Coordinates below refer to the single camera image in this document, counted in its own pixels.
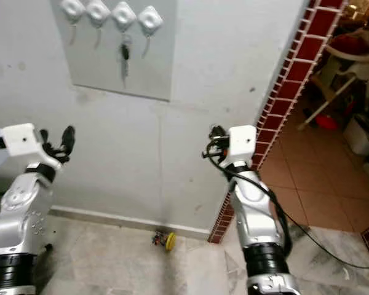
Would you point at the small yellow toy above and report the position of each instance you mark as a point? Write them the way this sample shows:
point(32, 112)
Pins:
point(170, 241)

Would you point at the wooden high chair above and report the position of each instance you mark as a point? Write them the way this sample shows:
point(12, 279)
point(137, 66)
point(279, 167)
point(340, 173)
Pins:
point(357, 64)

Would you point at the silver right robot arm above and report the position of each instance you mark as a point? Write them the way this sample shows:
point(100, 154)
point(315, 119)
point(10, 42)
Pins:
point(255, 209)

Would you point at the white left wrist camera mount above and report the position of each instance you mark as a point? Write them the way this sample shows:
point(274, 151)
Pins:
point(21, 140)

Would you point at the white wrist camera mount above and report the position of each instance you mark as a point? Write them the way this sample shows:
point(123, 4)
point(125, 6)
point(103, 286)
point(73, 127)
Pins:
point(243, 142)
point(21, 140)

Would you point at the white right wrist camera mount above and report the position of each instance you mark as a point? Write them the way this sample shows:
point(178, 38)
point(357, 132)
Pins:
point(243, 142)

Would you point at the white bin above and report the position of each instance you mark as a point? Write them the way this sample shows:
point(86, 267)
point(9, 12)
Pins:
point(360, 136)

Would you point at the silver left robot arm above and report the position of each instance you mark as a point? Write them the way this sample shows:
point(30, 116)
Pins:
point(18, 209)

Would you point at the white wall hook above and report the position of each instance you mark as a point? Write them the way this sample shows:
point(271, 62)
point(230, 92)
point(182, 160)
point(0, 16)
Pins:
point(150, 19)
point(72, 7)
point(124, 15)
point(98, 10)

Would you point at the red bowl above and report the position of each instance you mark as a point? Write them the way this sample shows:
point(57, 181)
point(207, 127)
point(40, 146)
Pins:
point(326, 121)

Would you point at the grey hook board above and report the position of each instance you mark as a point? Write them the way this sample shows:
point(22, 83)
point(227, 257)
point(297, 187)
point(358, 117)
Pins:
point(157, 74)

